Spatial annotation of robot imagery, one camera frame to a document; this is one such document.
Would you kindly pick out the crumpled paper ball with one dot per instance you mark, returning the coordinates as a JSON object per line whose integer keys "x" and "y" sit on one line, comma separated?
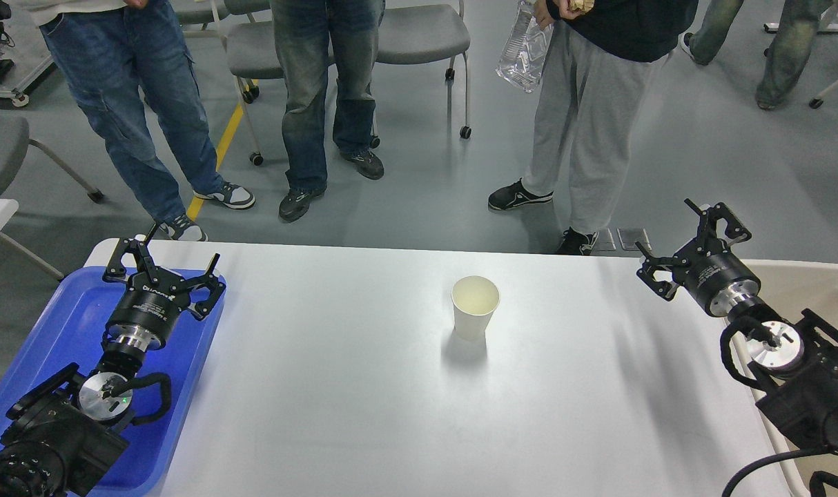
{"x": 580, "y": 6}

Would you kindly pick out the clear plastic food container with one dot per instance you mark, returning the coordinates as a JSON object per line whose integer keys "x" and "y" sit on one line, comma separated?
{"x": 523, "y": 56}

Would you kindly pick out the beige plastic bin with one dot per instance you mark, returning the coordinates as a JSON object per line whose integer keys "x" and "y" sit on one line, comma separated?
{"x": 789, "y": 287}

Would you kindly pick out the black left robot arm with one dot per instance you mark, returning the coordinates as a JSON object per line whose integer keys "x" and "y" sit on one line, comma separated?
{"x": 94, "y": 402}

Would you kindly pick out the person in blue jeans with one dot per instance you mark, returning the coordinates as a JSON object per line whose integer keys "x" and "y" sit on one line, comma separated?
{"x": 119, "y": 59}

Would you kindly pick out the white paper cup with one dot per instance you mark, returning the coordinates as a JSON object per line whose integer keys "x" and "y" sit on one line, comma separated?
{"x": 474, "y": 299}

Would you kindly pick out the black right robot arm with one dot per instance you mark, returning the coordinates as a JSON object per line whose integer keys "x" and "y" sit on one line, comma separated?
{"x": 793, "y": 365}

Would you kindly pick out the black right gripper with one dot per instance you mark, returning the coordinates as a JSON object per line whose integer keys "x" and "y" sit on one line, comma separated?
{"x": 719, "y": 279}

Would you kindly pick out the person in grey sweatpants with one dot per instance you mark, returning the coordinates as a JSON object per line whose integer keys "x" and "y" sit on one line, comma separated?
{"x": 598, "y": 69}

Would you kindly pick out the grey chair middle right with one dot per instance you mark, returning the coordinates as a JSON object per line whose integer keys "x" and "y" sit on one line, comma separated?
{"x": 418, "y": 35}

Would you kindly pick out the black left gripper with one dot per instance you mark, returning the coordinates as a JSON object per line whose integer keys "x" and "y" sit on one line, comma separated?
{"x": 146, "y": 307}

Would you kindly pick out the grey chair far left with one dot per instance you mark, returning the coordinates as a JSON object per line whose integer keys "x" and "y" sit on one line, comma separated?
{"x": 14, "y": 142}

